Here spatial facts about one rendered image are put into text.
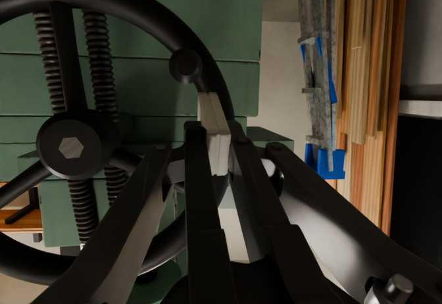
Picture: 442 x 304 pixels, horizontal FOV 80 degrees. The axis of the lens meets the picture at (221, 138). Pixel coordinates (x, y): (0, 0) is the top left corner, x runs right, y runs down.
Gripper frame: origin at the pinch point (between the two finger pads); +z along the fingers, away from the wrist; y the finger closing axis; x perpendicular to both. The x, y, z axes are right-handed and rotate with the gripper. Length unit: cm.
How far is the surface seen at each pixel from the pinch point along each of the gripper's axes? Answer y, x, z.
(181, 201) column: -2, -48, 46
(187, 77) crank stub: -1.6, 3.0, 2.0
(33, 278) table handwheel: -15.6, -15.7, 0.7
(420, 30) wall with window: 133, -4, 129
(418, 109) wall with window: 126, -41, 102
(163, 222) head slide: -7, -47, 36
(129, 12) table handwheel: -6.3, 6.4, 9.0
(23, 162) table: -20.7, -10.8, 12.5
